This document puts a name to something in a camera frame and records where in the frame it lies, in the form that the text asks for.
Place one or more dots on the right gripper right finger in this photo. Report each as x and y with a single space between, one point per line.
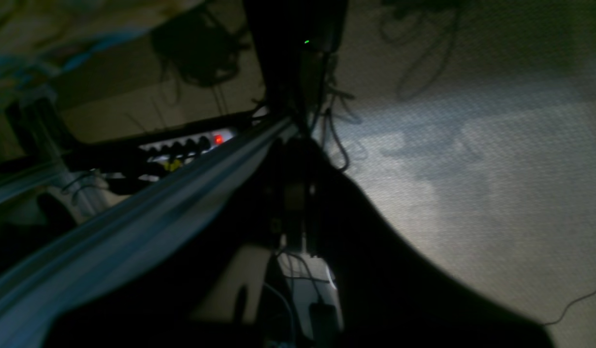
390 295

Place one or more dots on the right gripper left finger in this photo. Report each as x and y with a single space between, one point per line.
223 289

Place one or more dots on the white power strip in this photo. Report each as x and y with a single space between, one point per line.
153 161

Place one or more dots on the grey aluminium frame rail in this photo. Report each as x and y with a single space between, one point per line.
129 239

